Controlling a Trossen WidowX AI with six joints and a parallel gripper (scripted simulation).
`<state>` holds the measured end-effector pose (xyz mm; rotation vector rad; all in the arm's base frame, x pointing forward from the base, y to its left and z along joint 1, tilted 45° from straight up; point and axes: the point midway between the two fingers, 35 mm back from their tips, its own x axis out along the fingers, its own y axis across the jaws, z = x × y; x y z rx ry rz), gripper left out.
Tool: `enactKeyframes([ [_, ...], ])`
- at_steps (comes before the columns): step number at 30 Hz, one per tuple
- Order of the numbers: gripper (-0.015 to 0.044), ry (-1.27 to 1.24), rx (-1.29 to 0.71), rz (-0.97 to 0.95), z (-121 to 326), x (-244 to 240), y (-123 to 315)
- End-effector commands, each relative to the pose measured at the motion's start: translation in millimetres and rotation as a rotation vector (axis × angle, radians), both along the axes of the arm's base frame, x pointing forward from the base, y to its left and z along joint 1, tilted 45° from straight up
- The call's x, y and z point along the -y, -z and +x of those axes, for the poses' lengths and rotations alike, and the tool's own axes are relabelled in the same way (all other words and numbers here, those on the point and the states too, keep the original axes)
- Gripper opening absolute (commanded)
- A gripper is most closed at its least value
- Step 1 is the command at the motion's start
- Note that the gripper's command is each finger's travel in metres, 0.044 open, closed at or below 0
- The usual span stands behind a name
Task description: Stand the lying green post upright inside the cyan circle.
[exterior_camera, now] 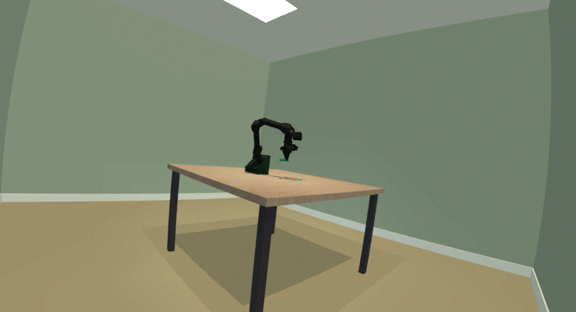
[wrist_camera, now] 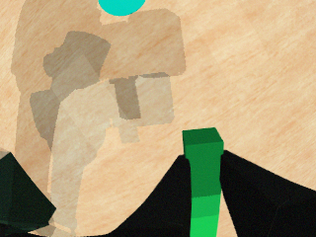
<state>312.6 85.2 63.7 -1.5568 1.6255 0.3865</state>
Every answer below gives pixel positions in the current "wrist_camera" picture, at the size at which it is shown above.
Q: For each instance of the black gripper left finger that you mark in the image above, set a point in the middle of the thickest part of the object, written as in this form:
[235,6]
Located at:
[167,211]

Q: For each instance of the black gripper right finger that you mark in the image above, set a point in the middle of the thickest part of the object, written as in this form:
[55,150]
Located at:
[263,204]

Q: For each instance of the cyan circle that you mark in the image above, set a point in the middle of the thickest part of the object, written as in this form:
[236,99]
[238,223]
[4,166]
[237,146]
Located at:
[121,7]

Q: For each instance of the green rectangular block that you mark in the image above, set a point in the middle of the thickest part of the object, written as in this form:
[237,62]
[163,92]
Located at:
[204,147]

